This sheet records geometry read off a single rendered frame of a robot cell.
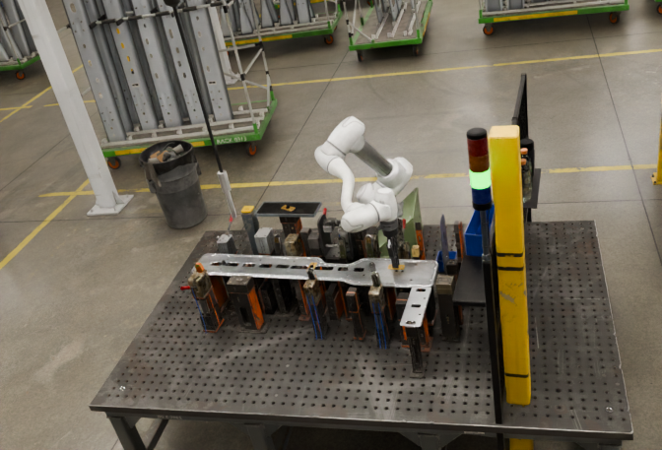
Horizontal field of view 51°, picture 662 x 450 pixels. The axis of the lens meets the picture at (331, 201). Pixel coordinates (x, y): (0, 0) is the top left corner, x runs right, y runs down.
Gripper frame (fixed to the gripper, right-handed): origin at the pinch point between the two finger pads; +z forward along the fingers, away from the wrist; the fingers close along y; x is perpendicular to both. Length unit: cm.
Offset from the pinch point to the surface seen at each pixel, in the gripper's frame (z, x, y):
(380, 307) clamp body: 10.7, -3.1, 24.4
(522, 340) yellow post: -1, 66, 53
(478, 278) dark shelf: 3.7, 42.1, 6.9
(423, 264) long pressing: 6.6, 12.3, -6.5
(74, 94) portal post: -17, -356, -221
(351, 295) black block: 7.5, -18.9, 20.4
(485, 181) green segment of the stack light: -83, 58, 66
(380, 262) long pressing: 6.5, -10.3, -6.8
